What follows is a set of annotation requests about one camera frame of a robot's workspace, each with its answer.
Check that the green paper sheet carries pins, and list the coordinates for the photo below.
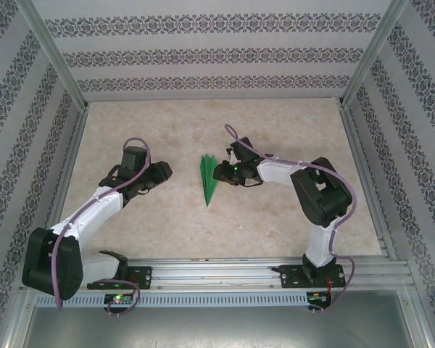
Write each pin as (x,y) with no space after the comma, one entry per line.
(208,181)

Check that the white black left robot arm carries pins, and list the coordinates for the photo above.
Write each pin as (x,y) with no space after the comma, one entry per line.
(94,206)

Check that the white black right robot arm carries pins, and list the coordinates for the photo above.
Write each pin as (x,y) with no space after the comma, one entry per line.
(275,168)

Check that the small circuit board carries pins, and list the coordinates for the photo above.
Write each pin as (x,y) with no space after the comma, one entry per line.
(117,299)
(319,298)

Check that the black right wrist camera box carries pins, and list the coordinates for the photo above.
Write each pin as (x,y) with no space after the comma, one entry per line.
(244,150)

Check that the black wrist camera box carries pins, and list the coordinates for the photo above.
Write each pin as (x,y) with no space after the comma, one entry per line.
(244,150)
(135,157)

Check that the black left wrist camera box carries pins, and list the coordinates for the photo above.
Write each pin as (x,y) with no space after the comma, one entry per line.
(135,157)

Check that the aluminium side rail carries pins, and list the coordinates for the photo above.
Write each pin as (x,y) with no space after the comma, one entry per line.
(367,181)
(64,181)

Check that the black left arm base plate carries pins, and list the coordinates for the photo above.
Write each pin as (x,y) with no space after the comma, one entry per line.
(141,277)

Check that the aluminium mounting rail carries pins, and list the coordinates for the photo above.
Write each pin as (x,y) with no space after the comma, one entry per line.
(217,275)

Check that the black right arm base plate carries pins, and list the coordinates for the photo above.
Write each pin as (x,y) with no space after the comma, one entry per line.
(290,277)

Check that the aluminium frame post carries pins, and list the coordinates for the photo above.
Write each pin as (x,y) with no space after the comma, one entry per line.
(53,47)
(374,47)

